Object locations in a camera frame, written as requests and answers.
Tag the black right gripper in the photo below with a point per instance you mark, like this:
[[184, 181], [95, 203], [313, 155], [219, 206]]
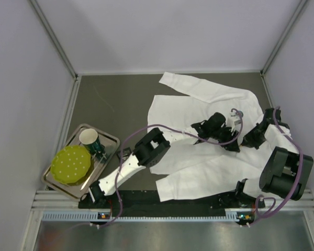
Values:
[[250, 139]]

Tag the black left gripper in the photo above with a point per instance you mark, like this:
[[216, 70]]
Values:
[[229, 136]]

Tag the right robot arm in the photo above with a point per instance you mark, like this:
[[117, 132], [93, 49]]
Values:
[[286, 170]]

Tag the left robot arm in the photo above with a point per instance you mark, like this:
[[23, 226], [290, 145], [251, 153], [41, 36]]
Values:
[[152, 148]]

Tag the white button-up shirt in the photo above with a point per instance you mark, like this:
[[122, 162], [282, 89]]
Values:
[[192, 171]]

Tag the small black box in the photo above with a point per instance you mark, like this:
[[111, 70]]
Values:
[[124, 154]]

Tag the green paper cup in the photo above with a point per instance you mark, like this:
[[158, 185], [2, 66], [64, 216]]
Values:
[[90, 139]]

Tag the metal knife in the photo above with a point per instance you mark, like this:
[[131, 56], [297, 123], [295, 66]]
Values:
[[90, 179]]

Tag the green polka dot plate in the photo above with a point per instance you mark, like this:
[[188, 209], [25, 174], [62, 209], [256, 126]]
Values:
[[70, 164]]

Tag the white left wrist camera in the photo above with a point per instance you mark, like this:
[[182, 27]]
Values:
[[233, 120]]

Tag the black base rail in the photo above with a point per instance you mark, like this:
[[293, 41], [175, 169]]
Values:
[[147, 203]]

